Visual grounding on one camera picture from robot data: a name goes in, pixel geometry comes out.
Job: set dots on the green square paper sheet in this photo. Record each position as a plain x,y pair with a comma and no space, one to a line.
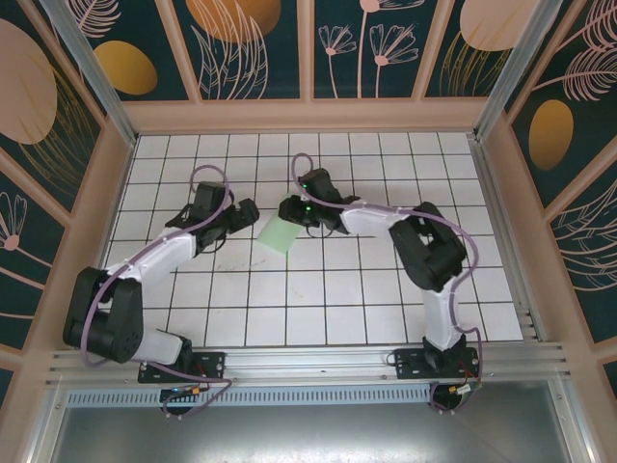
277,236

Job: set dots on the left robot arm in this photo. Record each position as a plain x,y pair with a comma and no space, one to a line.
103,318

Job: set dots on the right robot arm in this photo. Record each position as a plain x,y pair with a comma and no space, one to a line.
429,251

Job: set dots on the grey metal sheet panel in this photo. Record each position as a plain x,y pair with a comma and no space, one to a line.
308,434

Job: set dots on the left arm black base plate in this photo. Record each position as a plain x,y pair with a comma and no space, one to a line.
212,362

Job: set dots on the aluminium mounting rail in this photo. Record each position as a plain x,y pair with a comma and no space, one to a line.
308,362

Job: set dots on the aluminium side rail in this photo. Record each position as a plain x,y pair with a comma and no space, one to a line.
491,193

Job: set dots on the aluminium frame post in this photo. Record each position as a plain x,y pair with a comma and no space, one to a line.
518,62
91,62

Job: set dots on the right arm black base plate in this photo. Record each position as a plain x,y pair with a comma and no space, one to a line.
410,364

